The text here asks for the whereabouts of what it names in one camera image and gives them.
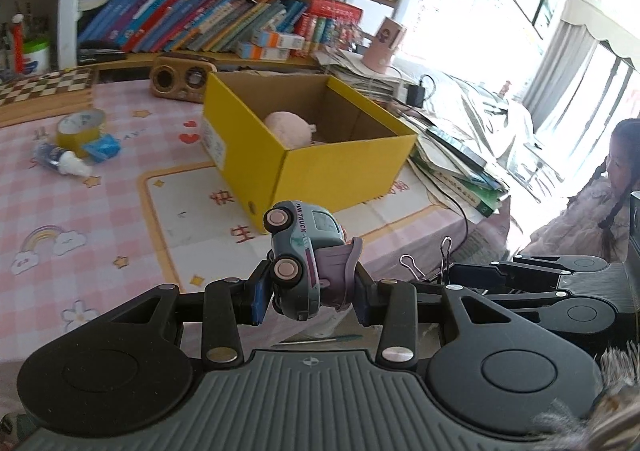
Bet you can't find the pink checked tablecloth desktop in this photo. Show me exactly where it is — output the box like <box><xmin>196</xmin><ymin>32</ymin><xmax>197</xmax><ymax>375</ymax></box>
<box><xmin>0</xmin><ymin>76</ymin><xmax>511</xmax><ymax>372</ymax></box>

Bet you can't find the wooden chess board box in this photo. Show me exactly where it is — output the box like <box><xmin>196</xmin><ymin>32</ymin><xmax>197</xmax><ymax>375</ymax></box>
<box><xmin>0</xmin><ymin>67</ymin><xmax>98</xmax><ymax>128</ymax></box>

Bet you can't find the black charger adapter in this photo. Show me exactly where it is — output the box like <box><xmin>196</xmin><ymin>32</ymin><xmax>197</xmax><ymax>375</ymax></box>
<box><xmin>405</xmin><ymin>74</ymin><xmax>436</xmax><ymax>107</ymax></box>

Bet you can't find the stack of papers and books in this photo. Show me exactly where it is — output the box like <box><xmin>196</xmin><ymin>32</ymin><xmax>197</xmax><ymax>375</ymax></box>
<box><xmin>315</xmin><ymin>44</ymin><xmax>513</xmax><ymax>219</ymax></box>

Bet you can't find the black charger cable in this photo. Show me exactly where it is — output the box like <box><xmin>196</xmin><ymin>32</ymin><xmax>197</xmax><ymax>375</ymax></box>
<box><xmin>410</xmin><ymin>158</ymin><xmax>471</xmax><ymax>257</ymax></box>

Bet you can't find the white green lidded tub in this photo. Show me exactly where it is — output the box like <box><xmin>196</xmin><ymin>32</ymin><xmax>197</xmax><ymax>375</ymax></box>
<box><xmin>20</xmin><ymin>38</ymin><xmax>52</xmax><ymax>73</ymax></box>

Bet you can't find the blue label glue bottle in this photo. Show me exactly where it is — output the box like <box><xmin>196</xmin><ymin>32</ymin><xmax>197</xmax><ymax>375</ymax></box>
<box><xmin>32</xmin><ymin>141</ymin><xmax>101</xmax><ymax>178</ymax></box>

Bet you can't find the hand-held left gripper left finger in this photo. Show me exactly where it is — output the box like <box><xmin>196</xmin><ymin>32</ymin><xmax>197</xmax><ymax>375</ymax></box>
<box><xmin>37</xmin><ymin>258</ymin><xmax>273</xmax><ymax>364</ymax></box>

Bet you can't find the wooden retro radio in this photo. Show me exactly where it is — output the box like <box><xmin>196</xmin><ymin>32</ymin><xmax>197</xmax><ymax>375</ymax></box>
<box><xmin>150</xmin><ymin>55</ymin><xmax>218</xmax><ymax>104</ymax></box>

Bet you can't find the pink plush pig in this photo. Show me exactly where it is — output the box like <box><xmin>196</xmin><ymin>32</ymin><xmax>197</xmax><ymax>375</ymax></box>
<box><xmin>263</xmin><ymin>111</ymin><xmax>318</xmax><ymax>149</ymax></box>

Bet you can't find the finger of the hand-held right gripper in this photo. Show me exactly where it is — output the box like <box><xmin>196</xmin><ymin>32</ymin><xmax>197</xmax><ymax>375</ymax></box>
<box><xmin>452</xmin><ymin>255</ymin><xmax>623</xmax><ymax>289</ymax></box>
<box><xmin>487</xmin><ymin>290</ymin><xmax>571</xmax><ymax>315</ymax></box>

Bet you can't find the red book box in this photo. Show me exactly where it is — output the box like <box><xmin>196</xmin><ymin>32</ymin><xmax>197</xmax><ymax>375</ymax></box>
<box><xmin>305</xmin><ymin>0</ymin><xmax>363</xmax><ymax>57</ymax></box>

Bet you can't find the white curtain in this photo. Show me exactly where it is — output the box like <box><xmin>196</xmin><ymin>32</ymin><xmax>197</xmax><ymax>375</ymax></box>
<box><xmin>537</xmin><ymin>0</ymin><xmax>640</xmax><ymax>132</ymax></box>

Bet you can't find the yellow cardboard box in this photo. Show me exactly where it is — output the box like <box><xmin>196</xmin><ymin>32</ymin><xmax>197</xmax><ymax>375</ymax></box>
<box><xmin>201</xmin><ymin>71</ymin><xmax>418</xmax><ymax>235</ymax></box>

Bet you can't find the pink cylinder holder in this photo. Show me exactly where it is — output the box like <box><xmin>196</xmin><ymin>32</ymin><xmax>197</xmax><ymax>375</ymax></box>
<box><xmin>361</xmin><ymin>16</ymin><xmax>407</xmax><ymax>73</ymax></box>

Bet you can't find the blue wrapped packet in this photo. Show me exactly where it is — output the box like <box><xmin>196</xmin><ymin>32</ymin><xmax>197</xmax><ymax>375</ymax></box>
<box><xmin>81</xmin><ymin>134</ymin><xmax>122</xmax><ymax>163</ymax></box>

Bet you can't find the white shelf unit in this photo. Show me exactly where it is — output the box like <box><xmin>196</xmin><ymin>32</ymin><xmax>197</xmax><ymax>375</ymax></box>
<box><xmin>0</xmin><ymin>0</ymin><xmax>401</xmax><ymax>72</ymax></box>

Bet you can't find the grey furry sleeve cuff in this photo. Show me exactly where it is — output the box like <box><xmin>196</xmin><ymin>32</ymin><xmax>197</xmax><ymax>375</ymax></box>
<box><xmin>532</xmin><ymin>341</ymin><xmax>640</xmax><ymax>442</ymax></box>

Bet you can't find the grey-blue toy truck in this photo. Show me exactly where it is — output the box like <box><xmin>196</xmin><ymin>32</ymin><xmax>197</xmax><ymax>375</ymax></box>
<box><xmin>263</xmin><ymin>200</ymin><xmax>363</xmax><ymax>322</ymax></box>

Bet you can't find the black binder clip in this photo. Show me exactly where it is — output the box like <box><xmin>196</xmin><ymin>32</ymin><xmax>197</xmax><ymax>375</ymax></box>
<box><xmin>400</xmin><ymin>238</ymin><xmax>453</xmax><ymax>284</ymax></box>

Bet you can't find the row of colourful books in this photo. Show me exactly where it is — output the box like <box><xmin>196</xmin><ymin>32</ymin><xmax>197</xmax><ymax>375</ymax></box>
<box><xmin>75</xmin><ymin>0</ymin><xmax>363</xmax><ymax>54</ymax></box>

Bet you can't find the yellow tape roll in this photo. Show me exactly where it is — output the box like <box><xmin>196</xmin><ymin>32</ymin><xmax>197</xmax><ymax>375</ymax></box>
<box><xmin>55</xmin><ymin>110</ymin><xmax>107</xmax><ymax>159</ymax></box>

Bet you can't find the orange white small box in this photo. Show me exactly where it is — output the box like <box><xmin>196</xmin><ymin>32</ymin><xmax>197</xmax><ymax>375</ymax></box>
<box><xmin>236</xmin><ymin>42</ymin><xmax>291</xmax><ymax>61</ymax></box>
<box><xmin>251</xmin><ymin>30</ymin><xmax>306</xmax><ymax>49</ymax></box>

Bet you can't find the red glue bottle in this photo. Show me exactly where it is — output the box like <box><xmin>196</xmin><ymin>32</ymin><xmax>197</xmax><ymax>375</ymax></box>
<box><xmin>11</xmin><ymin>14</ymin><xmax>26</xmax><ymax>72</ymax></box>

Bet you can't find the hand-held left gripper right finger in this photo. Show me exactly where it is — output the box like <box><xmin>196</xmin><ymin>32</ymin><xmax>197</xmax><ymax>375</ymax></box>
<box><xmin>352</xmin><ymin>263</ymin><xmax>586</xmax><ymax>367</ymax></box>

